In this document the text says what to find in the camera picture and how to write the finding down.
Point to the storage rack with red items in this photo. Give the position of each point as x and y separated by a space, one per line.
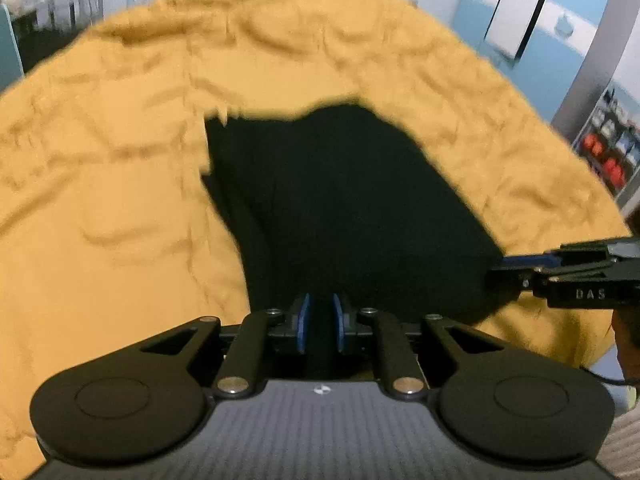
610 160

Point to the person's right hand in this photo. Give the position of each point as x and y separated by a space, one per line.
629 345

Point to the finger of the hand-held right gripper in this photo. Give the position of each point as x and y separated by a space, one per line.
530 260
515 280

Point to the yellow quilt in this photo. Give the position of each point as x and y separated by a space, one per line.
125 185

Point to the blue white wardrobe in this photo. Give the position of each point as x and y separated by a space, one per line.
565 0

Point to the black sweater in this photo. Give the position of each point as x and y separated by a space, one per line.
350 200

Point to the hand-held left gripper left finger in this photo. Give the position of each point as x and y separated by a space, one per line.
301 325

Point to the black framed mirror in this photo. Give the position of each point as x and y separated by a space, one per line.
520 5

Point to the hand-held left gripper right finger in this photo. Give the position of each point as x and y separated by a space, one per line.
341 325

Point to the light blue chair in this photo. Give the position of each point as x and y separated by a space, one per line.
10 45

